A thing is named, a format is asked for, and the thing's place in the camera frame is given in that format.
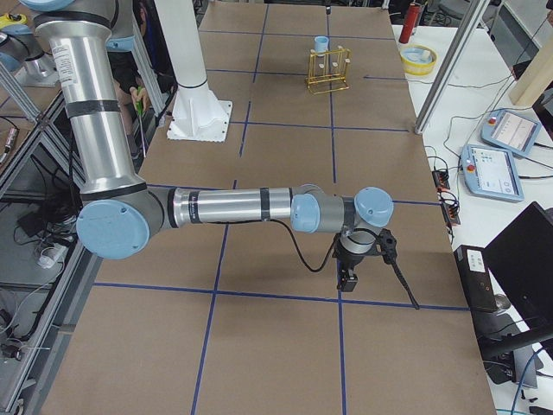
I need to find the orange connector module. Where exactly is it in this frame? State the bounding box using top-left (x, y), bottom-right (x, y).
top-left (431, 169), bottom-right (450, 191)
top-left (441, 199), bottom-right (461, 227)

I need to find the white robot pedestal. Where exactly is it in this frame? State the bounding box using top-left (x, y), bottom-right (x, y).
top-left (155, 0), bottom-right (232, 143)

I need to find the wooden board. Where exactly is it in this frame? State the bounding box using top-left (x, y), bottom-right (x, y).
top-left (509, 36), bottom-right (553, 107)

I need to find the gold wire cup holder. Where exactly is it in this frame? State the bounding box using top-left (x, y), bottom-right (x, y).
top-left (306, 45), bottom-right (352, 94)

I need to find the white power strip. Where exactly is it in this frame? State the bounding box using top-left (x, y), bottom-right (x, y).
top-left (36, 243), bottom-right (67, 269)

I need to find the orange connector module near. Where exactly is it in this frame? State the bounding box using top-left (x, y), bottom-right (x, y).
top-left (441, 199), bottom-right (461, 227)

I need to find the red thermos bottle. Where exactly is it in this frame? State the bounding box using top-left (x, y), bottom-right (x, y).
top-left (398, 3), bottom-right (421, 44)

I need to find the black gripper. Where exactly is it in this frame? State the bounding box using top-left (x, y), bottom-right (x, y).
top-left (333, 237), bottom-right (375, 291)

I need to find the person in black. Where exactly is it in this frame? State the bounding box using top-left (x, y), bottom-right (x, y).
top-left (106, 0), bottom-right (153, 157)

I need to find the black monitor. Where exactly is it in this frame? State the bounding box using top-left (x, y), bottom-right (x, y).
top-left (480, 201), bottom-right (552, 360)

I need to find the yellow bowl with blue plate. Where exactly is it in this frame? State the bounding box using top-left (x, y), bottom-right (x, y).
top-left (400, 44), bottom-right (437, 76)

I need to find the far teach pendant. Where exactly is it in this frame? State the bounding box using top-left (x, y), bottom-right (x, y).
top-left (480, 109), bottom-right (542, 157)

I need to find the green handled tool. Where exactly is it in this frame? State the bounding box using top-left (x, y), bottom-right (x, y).
top-left (135, 86), bottom-right (146, 157)

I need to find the black computer box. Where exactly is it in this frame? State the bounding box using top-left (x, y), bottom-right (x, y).
top-left (454, 245), bottom-right (498, 313)

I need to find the orange connector module far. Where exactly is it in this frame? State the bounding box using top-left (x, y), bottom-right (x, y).
top-left (431, 169), bottom-right (450, 191)

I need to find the near teach pendant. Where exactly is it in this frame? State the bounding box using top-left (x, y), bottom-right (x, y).
top-left (461, 144), bottom-right (524, 202)

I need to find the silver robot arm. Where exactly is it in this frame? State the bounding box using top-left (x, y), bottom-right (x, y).
top-left (27, 1), bottom-right (397, 292)

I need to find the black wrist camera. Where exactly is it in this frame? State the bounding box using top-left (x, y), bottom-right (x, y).
top-left (378, 228), bottom-right (397, 265)

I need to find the light blue cup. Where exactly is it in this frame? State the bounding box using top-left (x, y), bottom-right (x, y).
top-left (314, 35), bottom-right (329, 54)

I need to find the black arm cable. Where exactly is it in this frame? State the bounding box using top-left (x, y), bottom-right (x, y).
top-left (224, 218), bottom-right (421, 310)

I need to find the aluminium frame post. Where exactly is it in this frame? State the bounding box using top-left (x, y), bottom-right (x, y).
top-left (414, 0), bottom-right (489, 135)

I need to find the teach pendant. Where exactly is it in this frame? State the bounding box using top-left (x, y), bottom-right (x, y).
top-left (480, 109), bottom-right (542, 157)
top-left (461, 144), bottom-right (524, 202)

